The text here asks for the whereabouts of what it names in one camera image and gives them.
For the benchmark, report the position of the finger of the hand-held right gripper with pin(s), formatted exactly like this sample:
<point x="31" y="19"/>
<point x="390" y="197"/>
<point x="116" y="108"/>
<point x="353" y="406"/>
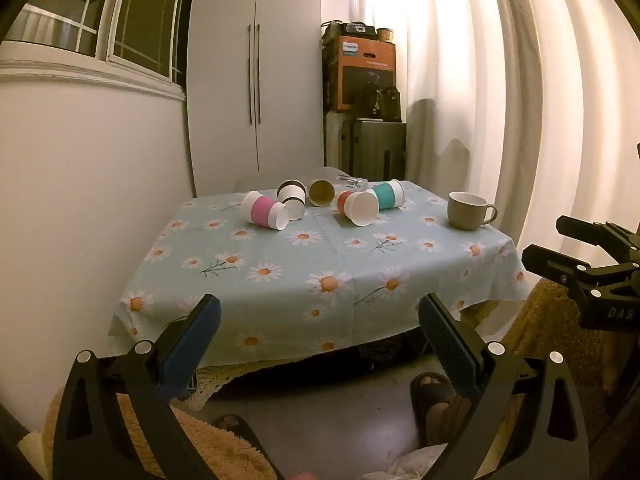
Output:
<point x="595" y="232"/>
<point x="560" y="265"/>

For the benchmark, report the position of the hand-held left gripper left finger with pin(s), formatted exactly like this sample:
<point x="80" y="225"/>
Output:
<point x="197" y="332"/>

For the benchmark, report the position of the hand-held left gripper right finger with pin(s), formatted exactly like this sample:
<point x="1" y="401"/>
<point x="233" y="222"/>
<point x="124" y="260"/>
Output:
<point x="445" y="332"/>

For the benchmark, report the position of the pink banded white cup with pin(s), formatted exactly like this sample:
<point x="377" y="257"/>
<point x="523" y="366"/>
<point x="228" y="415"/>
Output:
<point x="262" y="210"/>

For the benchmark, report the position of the teal banded white cup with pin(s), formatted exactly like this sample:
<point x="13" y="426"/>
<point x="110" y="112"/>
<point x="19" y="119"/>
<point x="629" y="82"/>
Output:
<point x="387" y="196"/>

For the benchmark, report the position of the red banded white cup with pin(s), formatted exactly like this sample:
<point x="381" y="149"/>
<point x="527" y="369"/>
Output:
<point x="360" y="207"/>

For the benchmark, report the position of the brown banded white cup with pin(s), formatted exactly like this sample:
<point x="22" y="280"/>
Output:
<point x="291" y="192"/>

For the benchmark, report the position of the brown paper cup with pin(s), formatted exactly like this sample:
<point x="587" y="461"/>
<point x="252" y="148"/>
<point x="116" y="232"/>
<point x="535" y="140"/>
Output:
<point x="321" y="192"/>

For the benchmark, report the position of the cream lace cloth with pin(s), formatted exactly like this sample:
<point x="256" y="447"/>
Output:
<point x="212" y="384"/>

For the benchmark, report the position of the yellow shaggy rug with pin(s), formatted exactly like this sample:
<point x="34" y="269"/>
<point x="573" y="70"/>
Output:
<point x="545" y="320"/>

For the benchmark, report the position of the person's right black slipper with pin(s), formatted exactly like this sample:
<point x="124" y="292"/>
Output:
<point x="427" y="390"/>

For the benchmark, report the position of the person's black slipper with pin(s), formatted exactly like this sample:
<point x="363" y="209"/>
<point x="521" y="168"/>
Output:
<point x="427" y="390"/>
<point x="240" y="430"/>

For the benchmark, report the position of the person's left black slipper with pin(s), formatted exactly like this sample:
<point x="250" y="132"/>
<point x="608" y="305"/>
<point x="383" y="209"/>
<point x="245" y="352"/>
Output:
<point x="240" y="430"/>

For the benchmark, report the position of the grey ceramic mug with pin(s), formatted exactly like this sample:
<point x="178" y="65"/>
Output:
<point x="464" y="210"/>

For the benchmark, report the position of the yellow fuzzy blanket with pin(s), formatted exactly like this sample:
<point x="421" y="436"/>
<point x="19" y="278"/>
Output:
<point x="210" y="450"/>

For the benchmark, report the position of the daisy print tablecloth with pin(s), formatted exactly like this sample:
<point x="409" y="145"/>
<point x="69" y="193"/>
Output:
<point x="300" y="265"/>

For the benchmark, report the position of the white cloth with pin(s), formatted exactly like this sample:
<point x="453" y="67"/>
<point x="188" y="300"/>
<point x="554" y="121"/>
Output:
<point x="415" y="462"/>

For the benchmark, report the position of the white curtain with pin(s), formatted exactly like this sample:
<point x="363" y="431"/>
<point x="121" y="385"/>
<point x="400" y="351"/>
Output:
<point x="475" y="85"/>

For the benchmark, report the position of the grey suitcase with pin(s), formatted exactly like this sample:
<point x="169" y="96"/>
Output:
<point x="370" y="147"/>

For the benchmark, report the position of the black handbag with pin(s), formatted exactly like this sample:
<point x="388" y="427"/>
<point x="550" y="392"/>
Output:
<point x="380" y="102"/>

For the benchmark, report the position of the white wardrobe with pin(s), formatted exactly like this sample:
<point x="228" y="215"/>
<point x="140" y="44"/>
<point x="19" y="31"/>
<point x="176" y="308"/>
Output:
<point x="225" y="85"/>

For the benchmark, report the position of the orange cardboard box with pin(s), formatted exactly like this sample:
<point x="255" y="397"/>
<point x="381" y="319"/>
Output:
<point x="367" y="72"/>

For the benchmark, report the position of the small brown tub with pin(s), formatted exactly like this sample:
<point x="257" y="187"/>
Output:
<point x="385" y="35"/>

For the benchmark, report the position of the dark green bag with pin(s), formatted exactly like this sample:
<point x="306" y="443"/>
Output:
<point x="345" y="31"/>

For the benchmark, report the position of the white framed window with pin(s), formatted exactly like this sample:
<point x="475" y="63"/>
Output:
<point x="125" y="10"/>

